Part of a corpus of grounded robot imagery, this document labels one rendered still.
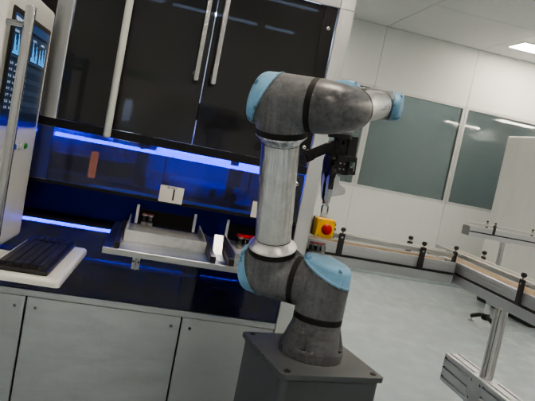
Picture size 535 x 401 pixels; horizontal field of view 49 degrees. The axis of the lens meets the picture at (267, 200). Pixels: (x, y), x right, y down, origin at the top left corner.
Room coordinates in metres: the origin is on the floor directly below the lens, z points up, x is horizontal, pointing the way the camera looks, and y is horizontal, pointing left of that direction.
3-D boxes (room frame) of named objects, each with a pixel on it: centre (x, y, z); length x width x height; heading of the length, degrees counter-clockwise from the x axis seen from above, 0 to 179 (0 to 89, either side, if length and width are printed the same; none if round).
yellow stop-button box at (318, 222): (2.22, -0.23, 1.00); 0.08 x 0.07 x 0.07; 11
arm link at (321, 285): (1.35, -0.16, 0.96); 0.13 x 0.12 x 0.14; 70
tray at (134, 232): (1.99, 0.33, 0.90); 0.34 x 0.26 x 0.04; 11
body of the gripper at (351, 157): (1.73, -0.18, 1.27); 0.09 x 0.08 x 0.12; 103
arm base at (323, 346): (1.35, -0.17, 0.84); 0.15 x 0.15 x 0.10
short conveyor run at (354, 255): (2.42, -0.48, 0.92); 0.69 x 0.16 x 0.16; 101
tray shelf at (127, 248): (1.96, 0.15, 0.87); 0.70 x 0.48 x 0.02; 101
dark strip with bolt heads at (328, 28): (2.17, -0.10, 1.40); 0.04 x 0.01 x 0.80; 101
